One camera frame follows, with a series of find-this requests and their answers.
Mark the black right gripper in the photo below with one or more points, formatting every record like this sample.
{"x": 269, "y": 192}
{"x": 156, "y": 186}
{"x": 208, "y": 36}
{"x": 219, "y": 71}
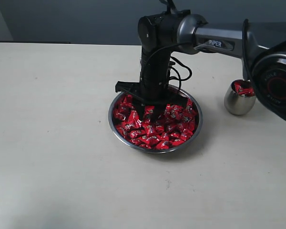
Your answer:
{"x": 152, "y": 88}

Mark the red candy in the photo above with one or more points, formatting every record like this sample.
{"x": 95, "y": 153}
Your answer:
{"x": 243, "y": 88}
{"x": 148, "y": 113}

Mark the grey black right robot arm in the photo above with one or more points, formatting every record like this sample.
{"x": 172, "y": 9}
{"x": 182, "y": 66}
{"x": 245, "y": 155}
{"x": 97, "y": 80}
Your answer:
{"x": 260, "y": 45}

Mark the pile of red candies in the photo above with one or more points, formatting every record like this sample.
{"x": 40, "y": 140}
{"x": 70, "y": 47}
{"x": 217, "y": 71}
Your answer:
{"x": 166, "y": 128}

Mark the round steel bowl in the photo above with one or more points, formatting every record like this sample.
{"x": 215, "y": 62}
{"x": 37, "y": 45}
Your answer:
{"x": 195, "y": 119}

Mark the steel cup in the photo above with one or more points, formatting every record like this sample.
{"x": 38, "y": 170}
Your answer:
{"x": 236, "y": 104}

